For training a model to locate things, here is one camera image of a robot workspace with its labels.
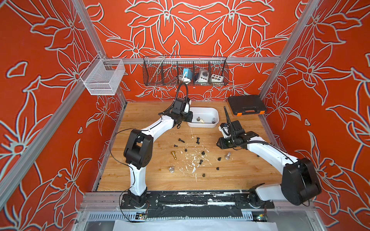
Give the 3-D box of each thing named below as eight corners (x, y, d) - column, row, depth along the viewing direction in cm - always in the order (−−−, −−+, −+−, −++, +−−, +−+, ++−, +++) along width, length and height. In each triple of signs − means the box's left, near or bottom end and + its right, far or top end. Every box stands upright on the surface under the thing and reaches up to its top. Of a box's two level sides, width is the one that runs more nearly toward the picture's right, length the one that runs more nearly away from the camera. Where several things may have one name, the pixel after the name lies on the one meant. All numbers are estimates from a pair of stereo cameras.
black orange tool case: (232, 116, 111) (234, 113, 108) (227, 99, 124) (228, 95, 121) (267, 116, 111) (270, 112, 108) (259, 99, 124) (261, 95, 120)
